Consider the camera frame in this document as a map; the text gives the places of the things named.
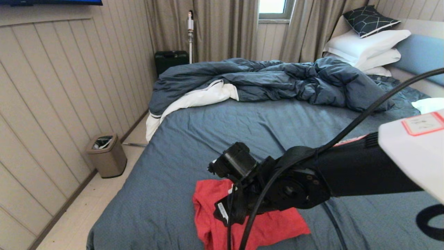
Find large white pillow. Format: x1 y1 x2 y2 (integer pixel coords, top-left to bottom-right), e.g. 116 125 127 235
324 30 412 65

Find white stick vacuum cleaner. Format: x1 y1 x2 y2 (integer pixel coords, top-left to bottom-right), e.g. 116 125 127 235
187 11 194 65

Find wall-mounted television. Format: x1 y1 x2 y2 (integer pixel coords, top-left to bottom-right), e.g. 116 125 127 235
0 0 103 6

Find dark blue crumpled duvet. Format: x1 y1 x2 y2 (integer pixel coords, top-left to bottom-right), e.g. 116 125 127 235
148 57 395 116

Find black plastic bin liner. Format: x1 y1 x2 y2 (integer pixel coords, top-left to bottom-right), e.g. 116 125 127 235
94 136 113 150

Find blue headboard cushion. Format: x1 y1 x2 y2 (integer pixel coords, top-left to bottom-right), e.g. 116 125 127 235
392 34 444 86

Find red printed t-shirt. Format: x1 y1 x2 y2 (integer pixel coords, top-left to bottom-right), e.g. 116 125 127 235
193 179 311 250

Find taupe trash bin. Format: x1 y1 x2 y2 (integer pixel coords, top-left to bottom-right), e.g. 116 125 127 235
86 134 128 179

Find window with grey frame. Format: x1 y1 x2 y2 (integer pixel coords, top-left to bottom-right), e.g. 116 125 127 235
258 0 294 23

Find black suitcase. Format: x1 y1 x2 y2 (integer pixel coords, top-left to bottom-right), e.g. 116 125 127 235
154 51 190 77

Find dark geometric patterned cushion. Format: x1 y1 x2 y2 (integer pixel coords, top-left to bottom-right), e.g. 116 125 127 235
343 5 401 38

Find bed with blue sheet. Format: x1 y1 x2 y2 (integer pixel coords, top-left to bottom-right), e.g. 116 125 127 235
86 74 444 250

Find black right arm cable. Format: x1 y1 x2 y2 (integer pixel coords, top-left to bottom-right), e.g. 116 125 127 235
227 68 444 250

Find white blanket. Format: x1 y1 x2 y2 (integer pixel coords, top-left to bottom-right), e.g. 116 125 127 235
146 80 239 142

